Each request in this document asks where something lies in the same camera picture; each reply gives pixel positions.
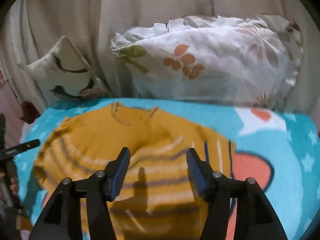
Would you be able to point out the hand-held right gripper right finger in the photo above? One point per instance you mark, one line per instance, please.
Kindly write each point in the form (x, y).
(197, 172)

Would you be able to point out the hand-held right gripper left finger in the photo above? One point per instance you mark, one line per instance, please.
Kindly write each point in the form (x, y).
(120, 172)

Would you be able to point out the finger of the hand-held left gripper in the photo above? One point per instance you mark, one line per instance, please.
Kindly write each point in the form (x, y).
(23, 146)

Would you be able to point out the mustard striped shirt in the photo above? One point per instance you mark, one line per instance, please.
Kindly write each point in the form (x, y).
(100, 140)

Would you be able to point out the person's left hand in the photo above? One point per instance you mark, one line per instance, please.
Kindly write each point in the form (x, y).
(13, 183)

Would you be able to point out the blue cartoon printed blanket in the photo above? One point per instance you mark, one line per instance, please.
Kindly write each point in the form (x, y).
(275, 160)

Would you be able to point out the small white printed cushion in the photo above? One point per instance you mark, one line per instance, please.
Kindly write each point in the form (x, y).
(65, 73)

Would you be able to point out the white floral pillow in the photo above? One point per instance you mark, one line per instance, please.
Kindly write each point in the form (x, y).
(212, 62)

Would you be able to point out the beige curtain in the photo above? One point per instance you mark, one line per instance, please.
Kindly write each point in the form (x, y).
(100, 10)

